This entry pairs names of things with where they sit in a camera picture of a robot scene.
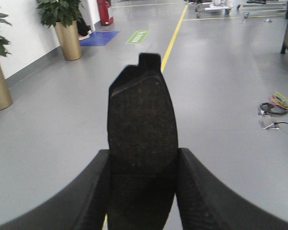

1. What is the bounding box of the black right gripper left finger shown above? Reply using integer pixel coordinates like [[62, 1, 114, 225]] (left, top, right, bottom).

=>
[[0, 149, 110, 230]]

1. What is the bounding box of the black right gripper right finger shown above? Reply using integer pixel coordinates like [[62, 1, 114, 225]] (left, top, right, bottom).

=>
[[176, 148, 288, 230]]

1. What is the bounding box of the brake pad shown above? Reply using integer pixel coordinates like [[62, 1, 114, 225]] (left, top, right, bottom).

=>
[[106, 52, 180, 230]]

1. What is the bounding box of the blue floor mat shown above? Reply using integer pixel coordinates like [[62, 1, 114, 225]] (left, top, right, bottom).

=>
[[80, 31, 120, 46]]

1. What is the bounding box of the yellow floor tape line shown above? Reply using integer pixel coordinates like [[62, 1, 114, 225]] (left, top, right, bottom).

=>
[[102, 3, 189, 230]]

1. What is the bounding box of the red fire extinguisher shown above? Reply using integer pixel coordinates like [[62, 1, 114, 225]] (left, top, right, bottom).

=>
[[97, 0, 114, 26]]

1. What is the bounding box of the coloured cable bundle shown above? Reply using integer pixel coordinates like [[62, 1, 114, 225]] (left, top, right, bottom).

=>
[[257, 91, 288, 117]]

